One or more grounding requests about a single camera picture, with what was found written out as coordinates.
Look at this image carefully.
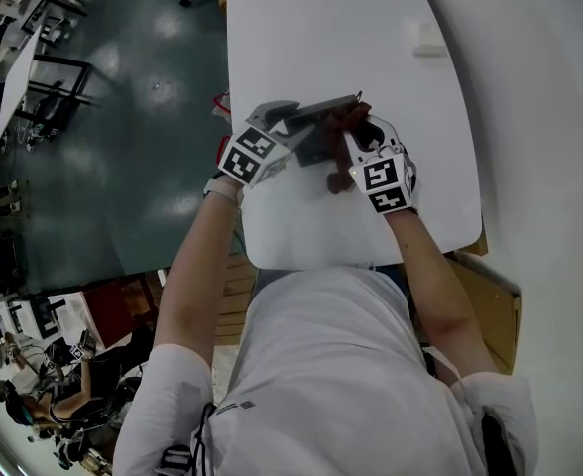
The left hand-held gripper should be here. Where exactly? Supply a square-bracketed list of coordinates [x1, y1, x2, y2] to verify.
[216, 99, 312, 190]

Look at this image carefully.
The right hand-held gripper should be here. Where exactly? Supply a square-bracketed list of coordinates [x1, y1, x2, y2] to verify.
[343, 116, 416, 215]

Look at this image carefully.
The grey keypad device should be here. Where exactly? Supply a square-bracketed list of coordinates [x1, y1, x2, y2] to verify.
[284, 91, 365, 168]

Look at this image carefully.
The dark red cloth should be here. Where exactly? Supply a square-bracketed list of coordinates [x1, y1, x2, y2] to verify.
[320, 100, 372, 195]

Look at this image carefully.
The person's right forearm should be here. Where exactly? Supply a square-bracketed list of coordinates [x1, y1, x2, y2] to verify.
[383, 208, 496, 381]

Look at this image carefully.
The person's left forearm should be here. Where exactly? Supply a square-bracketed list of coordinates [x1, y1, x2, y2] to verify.
[153, 188, 246, 366]

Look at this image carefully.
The white wristband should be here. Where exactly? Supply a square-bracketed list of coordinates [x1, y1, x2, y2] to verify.
[202, 175, 243, 201]

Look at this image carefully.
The small white packet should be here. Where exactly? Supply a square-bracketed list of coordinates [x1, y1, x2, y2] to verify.
[404, 17, 449, 59]

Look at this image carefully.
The cardboard piece under table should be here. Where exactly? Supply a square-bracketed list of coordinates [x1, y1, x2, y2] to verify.
[457, 230, 489, 257]

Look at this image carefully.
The wooden slat pallet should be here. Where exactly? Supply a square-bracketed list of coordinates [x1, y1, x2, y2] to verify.
[216, 250, 259, 346]

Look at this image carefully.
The flat cardboard sheet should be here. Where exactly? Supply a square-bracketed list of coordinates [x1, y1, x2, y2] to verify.
[444, 250, 524, 376]

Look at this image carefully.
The person's white shirt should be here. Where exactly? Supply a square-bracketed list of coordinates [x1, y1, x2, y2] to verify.
[112, 265, 540, 476]

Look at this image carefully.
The dark red cabinet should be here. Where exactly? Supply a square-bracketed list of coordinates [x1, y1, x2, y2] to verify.
[80, 278, 149, 349]

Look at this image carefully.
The white table with black legs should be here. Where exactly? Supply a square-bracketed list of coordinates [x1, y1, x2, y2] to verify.
[0, 25, 94, 143]

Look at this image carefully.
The white cabinet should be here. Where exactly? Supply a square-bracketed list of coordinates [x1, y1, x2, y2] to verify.
[6, 290, 94, 341]

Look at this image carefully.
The black cord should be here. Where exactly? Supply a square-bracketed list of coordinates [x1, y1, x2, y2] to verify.
[189, 402, 218, 476]

